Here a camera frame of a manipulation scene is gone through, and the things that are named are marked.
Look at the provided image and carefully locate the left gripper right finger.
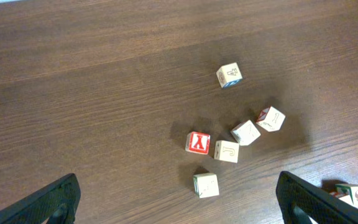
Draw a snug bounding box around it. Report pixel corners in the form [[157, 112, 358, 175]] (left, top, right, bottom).
[[276, 171, 358, 224]]

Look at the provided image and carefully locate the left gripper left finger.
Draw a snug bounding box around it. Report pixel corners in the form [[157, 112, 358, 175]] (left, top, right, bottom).
[[0, 173, 81, 224]]

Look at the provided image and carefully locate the wooden soccer ball block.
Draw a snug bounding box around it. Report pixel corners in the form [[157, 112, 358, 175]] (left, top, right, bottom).
[[336, 184, 358, 208]]

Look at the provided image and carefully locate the wooden block green edge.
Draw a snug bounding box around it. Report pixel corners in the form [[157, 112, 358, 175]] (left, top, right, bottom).
[[256, 106, 286, 132]]

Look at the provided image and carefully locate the wooden block green side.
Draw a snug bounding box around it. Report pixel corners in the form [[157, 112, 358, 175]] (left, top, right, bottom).
[[231, 120, 260, 146]]

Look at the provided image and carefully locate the wooden J letter block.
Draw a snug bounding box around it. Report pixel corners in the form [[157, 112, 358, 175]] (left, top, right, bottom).
[[214, 140, 240, 163]]

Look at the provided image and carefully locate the red Y letter block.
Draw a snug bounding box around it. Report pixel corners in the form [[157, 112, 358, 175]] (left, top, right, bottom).
[[185, 131, 211, 155]]

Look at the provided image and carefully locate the wooden block blue side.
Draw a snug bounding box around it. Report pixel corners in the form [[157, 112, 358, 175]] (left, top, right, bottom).
[[216, 62, 242, 88]]

